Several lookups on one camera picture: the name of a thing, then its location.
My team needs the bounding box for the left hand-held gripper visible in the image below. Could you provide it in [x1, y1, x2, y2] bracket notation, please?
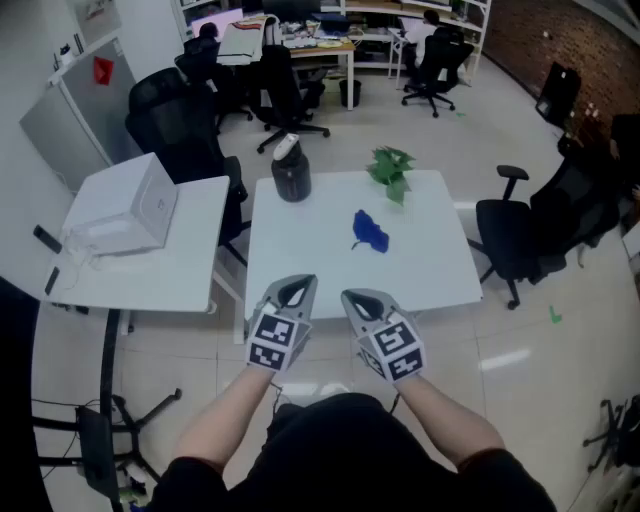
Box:
[244, 273, 319, 374]

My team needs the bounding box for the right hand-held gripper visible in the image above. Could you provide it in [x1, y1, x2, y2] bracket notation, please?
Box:
[340, 287, 427, 385]

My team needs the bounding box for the blue cloth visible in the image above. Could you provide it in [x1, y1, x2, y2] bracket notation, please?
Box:
[351, 208, 391, 255]

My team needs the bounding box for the person's left forearm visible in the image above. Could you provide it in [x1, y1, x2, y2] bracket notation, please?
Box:
[172, 364, 274, 474]

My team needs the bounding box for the person's right forearm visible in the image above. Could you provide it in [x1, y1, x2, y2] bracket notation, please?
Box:
[394, 374, 506, 471]

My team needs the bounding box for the dark plastic jar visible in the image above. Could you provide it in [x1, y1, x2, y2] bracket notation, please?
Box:
[270, 139, 313, 204]

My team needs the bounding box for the green leafy plant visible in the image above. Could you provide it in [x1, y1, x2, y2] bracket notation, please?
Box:
[365, 146, 417, 206]

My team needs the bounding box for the person's black clothing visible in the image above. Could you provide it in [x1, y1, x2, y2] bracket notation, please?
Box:
[149, 392, 556, 512]

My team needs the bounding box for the black office chair with armrest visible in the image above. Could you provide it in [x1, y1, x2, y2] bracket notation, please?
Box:
[467, 149, 621, 311]

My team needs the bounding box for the black stand with legs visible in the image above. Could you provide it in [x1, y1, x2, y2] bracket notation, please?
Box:
[30, 308, 184, 501]

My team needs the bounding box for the white box appliance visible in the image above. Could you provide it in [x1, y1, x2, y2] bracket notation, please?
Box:
[60, 152, 179, 259]

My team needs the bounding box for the black mesh office chair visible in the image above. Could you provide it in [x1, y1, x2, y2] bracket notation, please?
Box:
[124, 67, 251, 266]

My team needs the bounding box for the black waste bin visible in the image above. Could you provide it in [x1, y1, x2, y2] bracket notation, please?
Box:
[338, 78, 363, 109]

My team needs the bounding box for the black swivel chair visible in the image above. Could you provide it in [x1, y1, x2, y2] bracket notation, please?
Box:
[248, 44, 331, 155]
[401, 27, 475, 119]
[174, 37, 254, 134]

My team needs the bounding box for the black panel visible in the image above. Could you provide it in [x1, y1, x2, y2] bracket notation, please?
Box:
[74, 404, 124, 506]

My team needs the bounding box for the black phone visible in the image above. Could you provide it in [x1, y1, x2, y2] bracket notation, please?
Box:
[32, 224, 64, 255]

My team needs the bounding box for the wooden desk with white legs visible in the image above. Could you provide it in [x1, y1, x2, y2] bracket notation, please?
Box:
[284, 37, 357, 111]

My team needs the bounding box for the white striped garment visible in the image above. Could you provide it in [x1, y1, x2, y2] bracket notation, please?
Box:
[217, 14, 281, 65]

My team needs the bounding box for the white cabinet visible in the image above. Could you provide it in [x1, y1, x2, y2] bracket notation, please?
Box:
[622, 219, 640, 274]

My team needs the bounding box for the grey cabinet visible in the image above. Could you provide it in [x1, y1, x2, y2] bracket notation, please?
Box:
[18, 37, 139, 191]

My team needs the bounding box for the black chair base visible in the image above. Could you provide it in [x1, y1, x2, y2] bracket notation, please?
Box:
[582, 397, 640, 474]

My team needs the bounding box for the pink lit monitor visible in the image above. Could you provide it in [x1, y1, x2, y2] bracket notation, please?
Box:
[191, 8, 245, 39]

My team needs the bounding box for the black box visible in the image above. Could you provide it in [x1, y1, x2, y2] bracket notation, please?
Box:
[535, 62, 582, 129]
[610, 113, 640, 166]

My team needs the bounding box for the red sticker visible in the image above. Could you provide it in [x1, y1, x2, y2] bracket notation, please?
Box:
[92, 55, 115, 87]

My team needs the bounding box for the white shelving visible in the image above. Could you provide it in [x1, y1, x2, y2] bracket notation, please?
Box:
[344, 0, 494, 76]

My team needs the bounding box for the white cable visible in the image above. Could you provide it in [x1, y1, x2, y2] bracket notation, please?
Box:
[47, 232, 101, 294]

